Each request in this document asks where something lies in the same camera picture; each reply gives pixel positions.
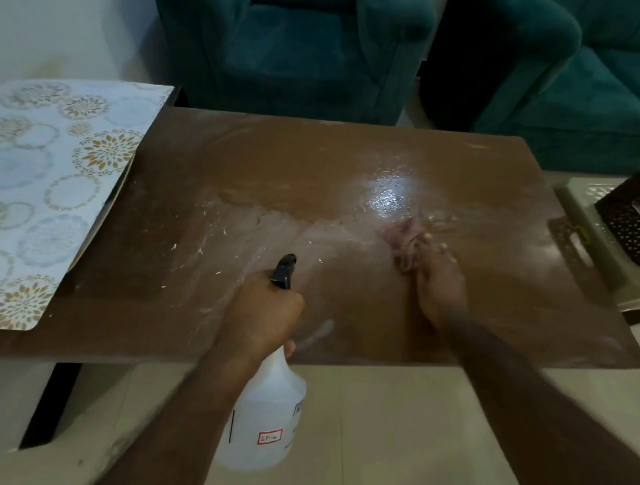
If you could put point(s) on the dark perforated object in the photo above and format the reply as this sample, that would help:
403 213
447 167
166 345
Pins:
620 220

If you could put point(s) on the teal armchair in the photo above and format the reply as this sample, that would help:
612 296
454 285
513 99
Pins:
300 55

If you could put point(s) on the teal sofa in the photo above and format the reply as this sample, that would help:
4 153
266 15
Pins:
545 80

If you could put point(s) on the person's right hand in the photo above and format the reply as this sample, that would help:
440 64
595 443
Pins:
440 290

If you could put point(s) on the brown wooden table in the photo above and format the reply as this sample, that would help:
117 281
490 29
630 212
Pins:
310 240

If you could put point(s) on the person's right fingers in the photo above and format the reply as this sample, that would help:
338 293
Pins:
430 250

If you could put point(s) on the person's left thumb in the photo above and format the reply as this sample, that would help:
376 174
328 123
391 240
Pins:
290 348

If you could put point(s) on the floral patterned table mat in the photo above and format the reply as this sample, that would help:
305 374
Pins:
55 200

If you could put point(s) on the person's left hand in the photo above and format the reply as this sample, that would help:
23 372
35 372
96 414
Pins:
260 320

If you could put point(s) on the pink cleaning cloth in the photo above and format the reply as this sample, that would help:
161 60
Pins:
402 240

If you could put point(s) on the beige plastic stool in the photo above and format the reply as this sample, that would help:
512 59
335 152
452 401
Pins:
597 240

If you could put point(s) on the person's left forearm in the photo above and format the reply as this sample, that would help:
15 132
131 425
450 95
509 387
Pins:
165 424

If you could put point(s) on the white spray bottle black nozzle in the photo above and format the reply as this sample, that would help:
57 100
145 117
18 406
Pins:
262 414

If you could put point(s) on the person's right forearm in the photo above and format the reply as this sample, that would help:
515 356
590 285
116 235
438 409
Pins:
530 399

